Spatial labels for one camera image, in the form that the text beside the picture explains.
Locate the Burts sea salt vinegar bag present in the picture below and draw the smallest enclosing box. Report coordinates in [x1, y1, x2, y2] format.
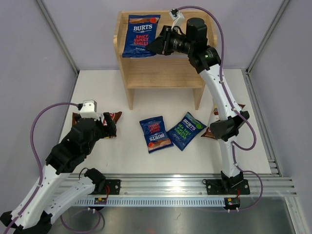
[167, 112, 207, 151]

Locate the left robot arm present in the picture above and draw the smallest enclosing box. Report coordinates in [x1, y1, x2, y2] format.
[0, 112, 117, 234]

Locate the wooden two-tier shelf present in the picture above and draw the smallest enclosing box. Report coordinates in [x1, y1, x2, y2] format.
[114, 11, 205, 110]

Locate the aluminium frame post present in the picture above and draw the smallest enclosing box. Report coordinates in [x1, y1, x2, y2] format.
[245, 0, 292, 75]
[35, 0, 80, 74]

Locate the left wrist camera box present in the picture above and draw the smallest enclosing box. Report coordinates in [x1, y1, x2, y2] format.
[78, 100, 100, 120]

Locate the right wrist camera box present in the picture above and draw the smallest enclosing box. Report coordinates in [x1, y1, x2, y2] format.
[169, 8, 185, 30]

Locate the large Burts sweet chilli bag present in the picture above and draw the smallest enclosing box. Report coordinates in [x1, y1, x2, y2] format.
[122, 14, 160, 58]

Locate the white slotted cable duct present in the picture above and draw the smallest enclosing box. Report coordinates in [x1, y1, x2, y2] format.
[74, 197, 225, 207]

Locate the chuba cassava chips bag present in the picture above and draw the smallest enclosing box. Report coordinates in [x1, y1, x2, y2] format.
[201, 105, 245, 141]
[72, 111, 123, 139]

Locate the small Burts sweet chilli bag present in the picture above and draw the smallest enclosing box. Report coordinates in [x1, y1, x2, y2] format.
[139, 116, 173, 153]

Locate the right aluminium frame post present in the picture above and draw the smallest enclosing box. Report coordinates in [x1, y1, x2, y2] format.
[245, 0, 292, 75]

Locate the left aluminium frame post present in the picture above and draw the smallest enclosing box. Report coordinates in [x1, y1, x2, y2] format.
[35, 0, 80, 74]

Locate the left Chuba cassava chips bag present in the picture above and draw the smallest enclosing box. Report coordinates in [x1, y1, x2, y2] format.
[72, 111, 123, 139]

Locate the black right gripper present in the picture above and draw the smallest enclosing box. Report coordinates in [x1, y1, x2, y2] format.
[145, 26, 193, 57]

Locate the right Chuba cassava chips bag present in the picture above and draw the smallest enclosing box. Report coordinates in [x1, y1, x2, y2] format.
[201, 105, 245, 141]

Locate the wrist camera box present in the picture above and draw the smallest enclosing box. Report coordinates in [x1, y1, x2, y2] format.
[78, 100, 100, 120]
[169, 8, 185, 30]

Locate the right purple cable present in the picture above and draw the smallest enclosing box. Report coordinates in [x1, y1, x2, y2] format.
[176, 5, 264, 210]

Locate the aluminium rail base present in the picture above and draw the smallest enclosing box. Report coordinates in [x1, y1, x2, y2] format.
[106, 174, 297, 202]

